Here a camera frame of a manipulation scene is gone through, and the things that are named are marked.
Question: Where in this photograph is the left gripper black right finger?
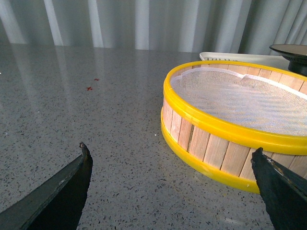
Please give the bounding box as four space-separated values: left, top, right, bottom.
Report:
251 148 307 230

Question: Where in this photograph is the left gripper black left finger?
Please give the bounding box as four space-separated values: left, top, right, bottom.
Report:
0 142 93 230

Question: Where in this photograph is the white rectangular tray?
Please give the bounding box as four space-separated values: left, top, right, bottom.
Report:
200 52 289 70

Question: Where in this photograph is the wooden steamer with yellow rims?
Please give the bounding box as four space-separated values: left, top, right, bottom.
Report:
161 61 307 193

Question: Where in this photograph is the white mesh steamer liner cloth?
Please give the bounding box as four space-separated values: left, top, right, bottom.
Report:
170 67 307 136

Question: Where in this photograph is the grey pleated curtain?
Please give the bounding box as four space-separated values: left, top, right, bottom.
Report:
0 0 307 55

